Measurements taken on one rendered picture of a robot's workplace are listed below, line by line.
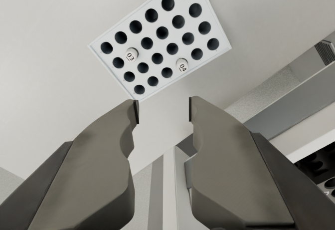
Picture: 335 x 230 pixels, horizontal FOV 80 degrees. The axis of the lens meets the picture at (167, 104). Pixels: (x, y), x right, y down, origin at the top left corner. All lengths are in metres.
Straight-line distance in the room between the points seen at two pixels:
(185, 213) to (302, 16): 0.24
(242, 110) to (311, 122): 1.08
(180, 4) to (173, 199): 0.18
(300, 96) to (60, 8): 0.26
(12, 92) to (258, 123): 0.31
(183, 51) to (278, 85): 1.07
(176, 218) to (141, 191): 1.49
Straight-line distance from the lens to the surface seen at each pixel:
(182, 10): 0.21
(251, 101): 1.25
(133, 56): 0.21
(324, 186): 0.21
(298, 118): 0.19
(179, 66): 0.21
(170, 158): 0.23
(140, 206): 1.83
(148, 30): 0.22
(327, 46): 0.66
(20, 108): 0.35
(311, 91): 0.21
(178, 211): 0.19
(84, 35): 0.27
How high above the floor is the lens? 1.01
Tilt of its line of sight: 61 degrees down
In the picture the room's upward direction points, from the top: 179 degrees clockwise
